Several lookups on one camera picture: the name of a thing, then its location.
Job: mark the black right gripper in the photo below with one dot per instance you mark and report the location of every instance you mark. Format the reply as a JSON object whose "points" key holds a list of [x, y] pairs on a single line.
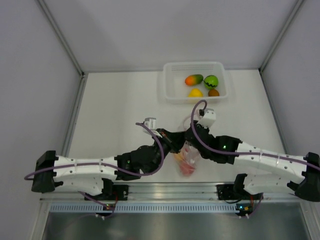
{"points": [[199, 126]]}

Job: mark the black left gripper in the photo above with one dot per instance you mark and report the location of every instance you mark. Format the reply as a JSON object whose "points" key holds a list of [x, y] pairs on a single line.
{"points": [[174, 141]]}

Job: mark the orange peach fake fruit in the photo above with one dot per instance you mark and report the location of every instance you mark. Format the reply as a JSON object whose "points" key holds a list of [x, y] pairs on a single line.
{"points": [[180, 157]]}

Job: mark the clear zip top bag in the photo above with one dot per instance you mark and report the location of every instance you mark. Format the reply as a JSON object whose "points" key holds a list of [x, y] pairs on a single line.
{"points": [[192, 156]]}

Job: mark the red fake strawberry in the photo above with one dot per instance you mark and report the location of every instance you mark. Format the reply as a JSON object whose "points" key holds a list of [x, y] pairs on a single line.
{"points": [[186, 169]]}

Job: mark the yellow fake pepper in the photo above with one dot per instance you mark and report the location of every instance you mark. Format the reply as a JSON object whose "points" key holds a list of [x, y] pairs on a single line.
{"points": [[195, 93]]}

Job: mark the brown fake kiwi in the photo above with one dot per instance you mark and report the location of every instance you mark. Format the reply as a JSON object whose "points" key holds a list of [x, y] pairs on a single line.
{"points": [[213, 93]]}

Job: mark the orange green fake mango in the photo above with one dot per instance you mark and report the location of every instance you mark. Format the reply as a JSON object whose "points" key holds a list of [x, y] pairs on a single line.
{"points": [[194, 79]]}

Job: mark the green fake apple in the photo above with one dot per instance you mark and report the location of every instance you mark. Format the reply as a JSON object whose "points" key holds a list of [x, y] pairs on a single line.
{"points": [[211, 82]]}

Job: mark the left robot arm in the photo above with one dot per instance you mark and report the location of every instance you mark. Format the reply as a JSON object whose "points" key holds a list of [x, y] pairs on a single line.
{"points": [[96, 176]]}

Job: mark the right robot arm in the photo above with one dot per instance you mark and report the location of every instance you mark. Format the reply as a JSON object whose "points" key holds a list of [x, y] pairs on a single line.
{"points": [[297, 175]]}

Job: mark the white plastic basket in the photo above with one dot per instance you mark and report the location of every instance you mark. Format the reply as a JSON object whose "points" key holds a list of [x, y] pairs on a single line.
{"points": [[176, 91]]}

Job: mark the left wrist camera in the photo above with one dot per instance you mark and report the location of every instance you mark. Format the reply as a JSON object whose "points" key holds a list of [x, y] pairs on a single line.
{"points": [[150, 123]]}

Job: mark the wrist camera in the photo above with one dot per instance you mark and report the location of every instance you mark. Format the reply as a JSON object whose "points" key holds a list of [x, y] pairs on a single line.
{"points": [[150, 123], [208, 118]]}

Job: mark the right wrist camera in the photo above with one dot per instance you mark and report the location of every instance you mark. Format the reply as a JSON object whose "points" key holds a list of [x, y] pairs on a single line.
{"points": [[208, 118]]}

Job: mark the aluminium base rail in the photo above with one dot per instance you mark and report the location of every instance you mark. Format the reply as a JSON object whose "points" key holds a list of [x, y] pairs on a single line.
{"points": [[167, 192]]}

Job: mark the white slotted cable duct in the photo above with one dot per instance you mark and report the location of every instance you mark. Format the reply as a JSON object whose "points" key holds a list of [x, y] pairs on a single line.
{"points": [[125, 207]]}

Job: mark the aluminium frame rail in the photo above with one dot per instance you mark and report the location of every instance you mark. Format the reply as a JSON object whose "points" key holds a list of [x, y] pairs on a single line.
{"points": [[60, 36]]}

